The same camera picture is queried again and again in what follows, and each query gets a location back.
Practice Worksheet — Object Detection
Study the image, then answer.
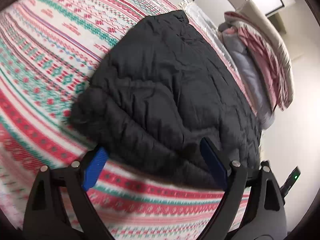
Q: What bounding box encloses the black puffer jacket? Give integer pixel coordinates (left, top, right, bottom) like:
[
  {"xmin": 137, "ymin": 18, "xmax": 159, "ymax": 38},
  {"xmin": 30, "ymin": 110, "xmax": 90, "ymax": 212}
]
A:
[{"xmin": 70, "ymin": 10, "xmax": 261, "ymax": 189}]

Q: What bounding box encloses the pink folded blanket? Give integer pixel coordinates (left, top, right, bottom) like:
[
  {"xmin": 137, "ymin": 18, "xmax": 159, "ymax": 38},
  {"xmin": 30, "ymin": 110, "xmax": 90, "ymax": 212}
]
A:
[{"xmin": 224, "ymin": 11, "xmax": 287, "ymax": 111}]

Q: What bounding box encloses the grey folded quilt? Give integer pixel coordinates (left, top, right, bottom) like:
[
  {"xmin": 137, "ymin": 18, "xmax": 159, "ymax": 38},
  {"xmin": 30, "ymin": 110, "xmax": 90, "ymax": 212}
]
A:
[{"xmin": 218, "ymin": 23, "xmax": 274, "ymax": 130}]

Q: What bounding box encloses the beige folded blanket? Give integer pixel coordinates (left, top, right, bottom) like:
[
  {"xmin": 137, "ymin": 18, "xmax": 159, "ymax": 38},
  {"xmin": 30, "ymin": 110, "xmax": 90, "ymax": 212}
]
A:
[{"xmin": 235, "ymin": 0, "xmax": 294, "ymax": 108}]

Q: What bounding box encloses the striped patterned bed sheet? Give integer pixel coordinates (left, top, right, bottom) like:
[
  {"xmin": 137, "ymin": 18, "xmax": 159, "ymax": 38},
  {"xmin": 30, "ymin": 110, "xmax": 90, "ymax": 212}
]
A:
[{"xmin": 1, "ymin": 0, "xmax": 256, "ymax": 239}]

